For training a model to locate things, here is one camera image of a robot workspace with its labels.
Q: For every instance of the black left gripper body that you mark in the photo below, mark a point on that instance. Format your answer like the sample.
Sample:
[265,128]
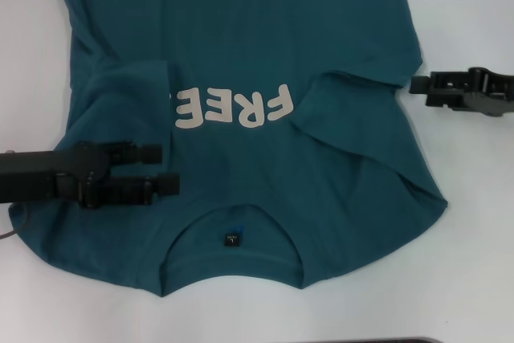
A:
[44,176]

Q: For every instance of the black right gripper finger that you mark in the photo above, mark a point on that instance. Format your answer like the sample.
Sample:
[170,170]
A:
[445,82]
[445,100]

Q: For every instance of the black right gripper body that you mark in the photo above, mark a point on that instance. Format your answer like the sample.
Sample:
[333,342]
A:
[494,96]

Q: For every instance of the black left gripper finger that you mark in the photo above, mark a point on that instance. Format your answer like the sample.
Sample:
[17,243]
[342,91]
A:
[128,190]
[136,153]

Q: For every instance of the teal t-shirt with cream print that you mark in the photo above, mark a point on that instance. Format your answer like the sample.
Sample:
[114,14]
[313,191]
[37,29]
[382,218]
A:
[249,25]

